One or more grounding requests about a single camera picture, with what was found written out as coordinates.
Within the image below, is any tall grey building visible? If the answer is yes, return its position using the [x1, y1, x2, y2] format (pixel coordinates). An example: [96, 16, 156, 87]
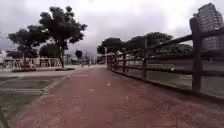
[189, 2, 224, 52]

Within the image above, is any red stamped path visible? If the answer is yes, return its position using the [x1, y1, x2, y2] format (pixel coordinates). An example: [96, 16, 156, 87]
[7, 64, 224, 128]

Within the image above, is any tall dark tree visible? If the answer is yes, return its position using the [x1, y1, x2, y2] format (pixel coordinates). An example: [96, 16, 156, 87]
[38, 5, 89, 70]

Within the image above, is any white lattice fence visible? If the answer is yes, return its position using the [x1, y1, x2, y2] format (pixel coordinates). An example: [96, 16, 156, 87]
[2, 56, 65, 70]

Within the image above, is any row of trees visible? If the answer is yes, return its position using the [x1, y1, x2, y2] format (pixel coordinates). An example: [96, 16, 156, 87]
[96, 31, 194, 56]

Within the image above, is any dark wooden fence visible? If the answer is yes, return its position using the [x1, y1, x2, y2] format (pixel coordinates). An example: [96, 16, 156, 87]
[104, 16, 224, 102]

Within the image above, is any small distant tree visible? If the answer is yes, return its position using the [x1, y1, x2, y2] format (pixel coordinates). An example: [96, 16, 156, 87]
[74, 49, 84, 61]

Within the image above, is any pale pole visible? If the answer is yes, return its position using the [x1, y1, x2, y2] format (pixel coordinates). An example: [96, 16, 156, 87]
[104, 46, 109, 66]

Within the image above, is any wide dark tree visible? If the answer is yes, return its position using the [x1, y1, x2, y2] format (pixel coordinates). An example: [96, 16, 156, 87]
[7, 24, 51, 60]

